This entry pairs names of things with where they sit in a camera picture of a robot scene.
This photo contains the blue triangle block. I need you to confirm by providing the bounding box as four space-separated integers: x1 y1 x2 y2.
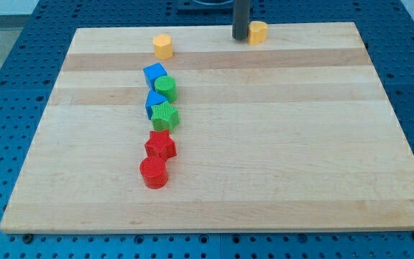
145 90 167 119

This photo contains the blue cube block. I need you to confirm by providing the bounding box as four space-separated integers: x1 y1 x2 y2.
143 63 167 90

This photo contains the green star block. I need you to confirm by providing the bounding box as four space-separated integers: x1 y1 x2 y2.
151 101 180 133

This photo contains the red star block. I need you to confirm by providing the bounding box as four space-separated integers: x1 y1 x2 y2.
144 129 177 161

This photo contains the green cylinder block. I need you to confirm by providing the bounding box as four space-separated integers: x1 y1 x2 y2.
155 76 178 103

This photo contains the red cylinder block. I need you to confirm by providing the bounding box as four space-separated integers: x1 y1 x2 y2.
139 156 168 189

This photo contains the wooden board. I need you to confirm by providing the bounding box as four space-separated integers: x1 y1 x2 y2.
0 22 414 235

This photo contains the yellow hexagon block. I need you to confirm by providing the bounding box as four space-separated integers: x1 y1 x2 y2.
152 34 173 60

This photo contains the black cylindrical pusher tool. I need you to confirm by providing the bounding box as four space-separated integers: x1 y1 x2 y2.
231 0 250 41

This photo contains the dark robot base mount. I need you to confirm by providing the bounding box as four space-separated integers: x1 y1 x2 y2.
173 0 234 14

